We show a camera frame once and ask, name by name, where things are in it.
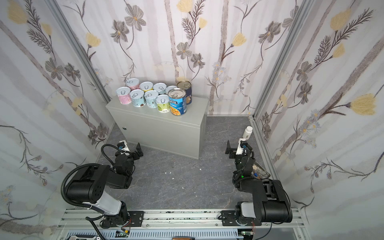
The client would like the green can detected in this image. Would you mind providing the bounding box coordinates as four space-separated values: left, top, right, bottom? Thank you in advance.
156 94 171 113

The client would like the teal can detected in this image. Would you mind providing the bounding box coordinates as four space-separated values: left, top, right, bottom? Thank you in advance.
130 89 146 108

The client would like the pink can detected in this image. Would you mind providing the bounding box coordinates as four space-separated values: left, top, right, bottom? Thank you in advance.
126 78 140 91
116 87 132 105

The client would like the yellow can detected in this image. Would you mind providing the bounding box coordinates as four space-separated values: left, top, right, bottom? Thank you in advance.
140 81 154 92

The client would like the blue can silver lid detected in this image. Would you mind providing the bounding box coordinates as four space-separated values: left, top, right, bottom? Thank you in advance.
168 88 187 116

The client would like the light blue can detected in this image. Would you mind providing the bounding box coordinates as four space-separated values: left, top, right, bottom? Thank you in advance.
153 83 167 95

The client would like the orange can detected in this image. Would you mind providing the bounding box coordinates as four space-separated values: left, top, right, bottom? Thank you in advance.
165 86 176 94

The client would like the dark blue can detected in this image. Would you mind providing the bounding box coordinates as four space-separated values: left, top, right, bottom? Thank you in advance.
177 81 192 105

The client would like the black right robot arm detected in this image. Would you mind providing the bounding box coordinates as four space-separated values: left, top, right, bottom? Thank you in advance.
218 139 293 227

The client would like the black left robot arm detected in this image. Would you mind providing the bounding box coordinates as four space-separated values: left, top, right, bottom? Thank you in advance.
61 141 144 229

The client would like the grey metal cabinet counter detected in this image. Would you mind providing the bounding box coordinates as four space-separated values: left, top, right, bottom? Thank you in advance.
106 97 208 160

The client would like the white plastic bottle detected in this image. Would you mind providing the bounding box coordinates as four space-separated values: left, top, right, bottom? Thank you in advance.
243 126 253 140

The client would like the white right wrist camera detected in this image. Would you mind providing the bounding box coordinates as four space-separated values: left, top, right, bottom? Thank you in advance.
236 139 249 155

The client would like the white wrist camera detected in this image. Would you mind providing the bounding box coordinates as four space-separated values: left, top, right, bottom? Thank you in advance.
236 139 249 155
117 140 130 155

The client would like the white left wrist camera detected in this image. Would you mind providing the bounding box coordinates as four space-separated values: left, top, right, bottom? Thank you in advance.
117 140 130 155

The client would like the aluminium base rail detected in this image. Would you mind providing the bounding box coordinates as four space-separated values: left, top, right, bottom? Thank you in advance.
53 209 310 240

